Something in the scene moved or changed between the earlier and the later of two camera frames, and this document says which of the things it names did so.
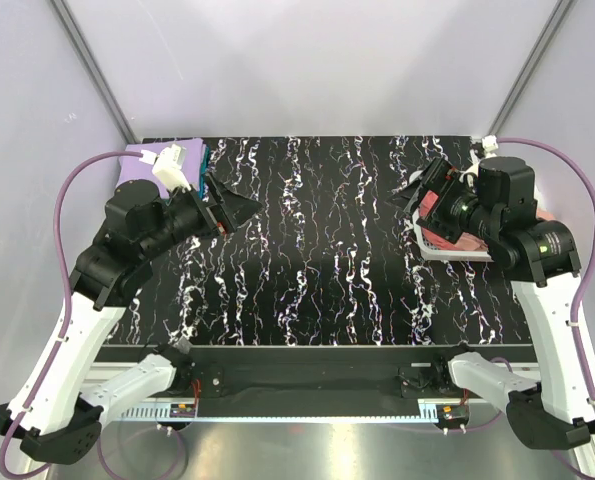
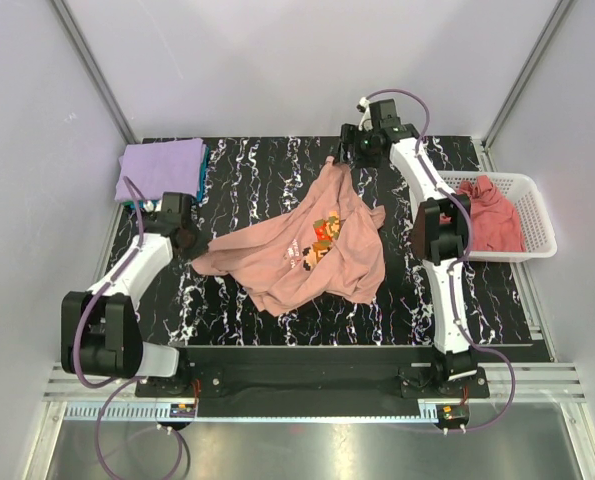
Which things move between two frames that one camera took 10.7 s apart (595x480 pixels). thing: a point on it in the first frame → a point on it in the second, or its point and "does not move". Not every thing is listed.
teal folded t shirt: [204, 166] does not move
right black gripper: [442, 177] → [349, 135]
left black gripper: [230, 211] → [199, 248]
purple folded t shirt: [133, 168] does not move
